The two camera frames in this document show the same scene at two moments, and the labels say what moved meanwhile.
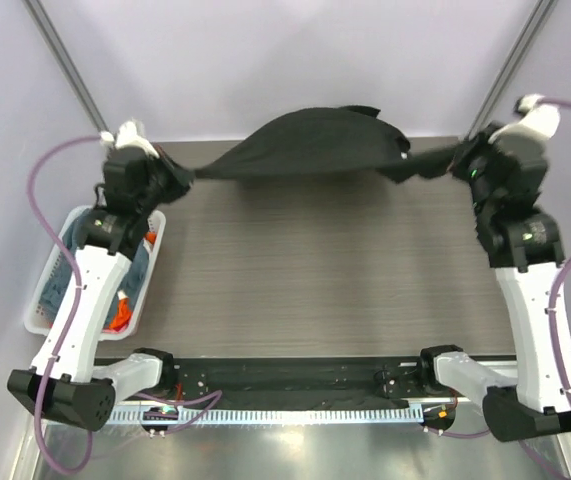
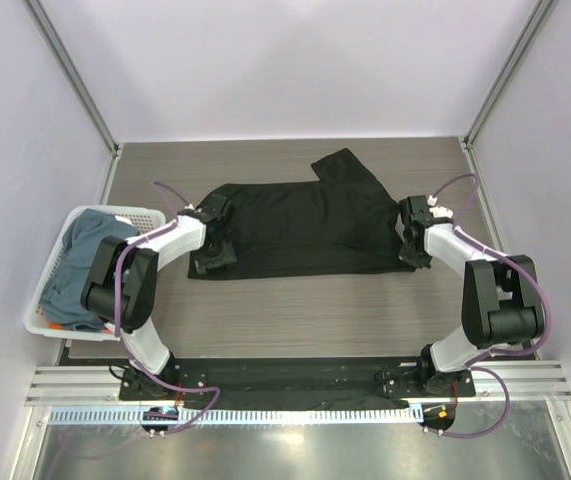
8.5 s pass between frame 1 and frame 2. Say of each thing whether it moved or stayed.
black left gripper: moved
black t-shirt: moved
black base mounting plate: stayed
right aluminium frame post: stayed
